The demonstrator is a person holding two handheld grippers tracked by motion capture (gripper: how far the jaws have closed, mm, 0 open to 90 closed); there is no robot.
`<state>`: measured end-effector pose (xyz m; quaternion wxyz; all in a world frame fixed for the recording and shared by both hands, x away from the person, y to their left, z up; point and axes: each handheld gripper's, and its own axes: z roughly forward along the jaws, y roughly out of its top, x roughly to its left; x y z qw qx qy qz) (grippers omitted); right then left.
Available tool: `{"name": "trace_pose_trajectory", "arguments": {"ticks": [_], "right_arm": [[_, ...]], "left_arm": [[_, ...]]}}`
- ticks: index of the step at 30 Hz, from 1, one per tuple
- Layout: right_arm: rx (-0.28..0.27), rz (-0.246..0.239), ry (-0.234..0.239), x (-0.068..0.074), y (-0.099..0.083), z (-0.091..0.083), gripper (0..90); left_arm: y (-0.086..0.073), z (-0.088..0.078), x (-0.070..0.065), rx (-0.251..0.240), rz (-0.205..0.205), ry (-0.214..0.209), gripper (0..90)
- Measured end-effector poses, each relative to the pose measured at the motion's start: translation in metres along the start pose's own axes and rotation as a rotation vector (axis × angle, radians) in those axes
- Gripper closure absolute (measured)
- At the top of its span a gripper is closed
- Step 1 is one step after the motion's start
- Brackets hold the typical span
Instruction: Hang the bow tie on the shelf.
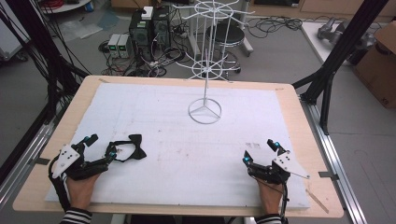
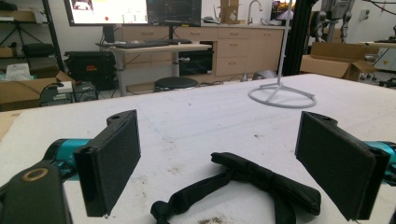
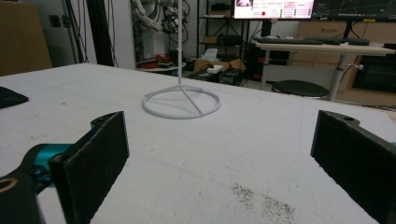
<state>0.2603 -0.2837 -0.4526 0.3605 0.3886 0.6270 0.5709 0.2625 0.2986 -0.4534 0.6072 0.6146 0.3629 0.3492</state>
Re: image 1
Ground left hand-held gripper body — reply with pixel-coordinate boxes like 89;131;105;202
50;143;110;181

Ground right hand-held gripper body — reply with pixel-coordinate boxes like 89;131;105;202
247;149;311;185

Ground black bow tie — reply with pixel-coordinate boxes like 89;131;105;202
108;133;148;163

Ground person's right hand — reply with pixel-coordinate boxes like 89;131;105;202
256;177;285;217

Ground person's left hand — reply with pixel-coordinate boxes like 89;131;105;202
64;172;102;211

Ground thin wooden stick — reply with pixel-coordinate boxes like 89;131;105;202
304;188;330;215

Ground white foam mat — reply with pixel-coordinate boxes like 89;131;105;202
44;81;312;210

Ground grey bench power supply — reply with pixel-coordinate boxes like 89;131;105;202
106;33;121;59
117;34;134;59

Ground black round stool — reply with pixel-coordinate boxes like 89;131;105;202
205;22;247;75

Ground black computer tower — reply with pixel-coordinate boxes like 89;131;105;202
128;5;172;61

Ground brown cardboard box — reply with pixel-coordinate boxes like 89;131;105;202
352;21;396;110

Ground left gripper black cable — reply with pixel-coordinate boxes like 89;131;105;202
48;155;72;213

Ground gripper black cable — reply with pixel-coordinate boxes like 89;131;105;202
248;174;290;224
48;155;72;213

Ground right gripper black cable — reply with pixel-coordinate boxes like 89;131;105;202
248;174;290;224

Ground aluminium rail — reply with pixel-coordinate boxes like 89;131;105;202
0;122;57;213
299;96;369;224

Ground white wire display rack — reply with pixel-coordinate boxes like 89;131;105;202
172;0;257;126

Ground tangled cables by computer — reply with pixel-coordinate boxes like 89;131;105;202
98;40;188;78

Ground black metal frame stand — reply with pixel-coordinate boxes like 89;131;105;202
0;0;92;125
291;0;390;136

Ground black floor cable bundle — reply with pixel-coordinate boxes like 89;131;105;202
246;15;304;40

